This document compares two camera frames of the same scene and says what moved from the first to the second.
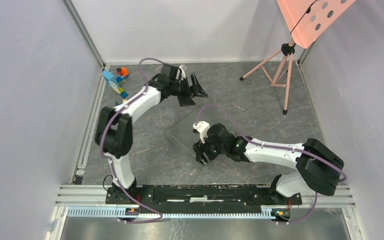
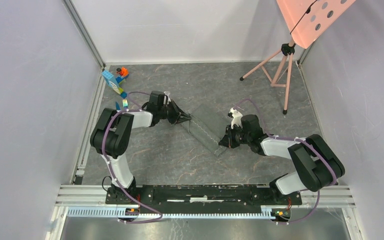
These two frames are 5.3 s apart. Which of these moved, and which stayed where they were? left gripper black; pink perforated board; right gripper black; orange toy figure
Moved: left gripper black; right gripper black
Stayed: pink perforated board; orange toy figure
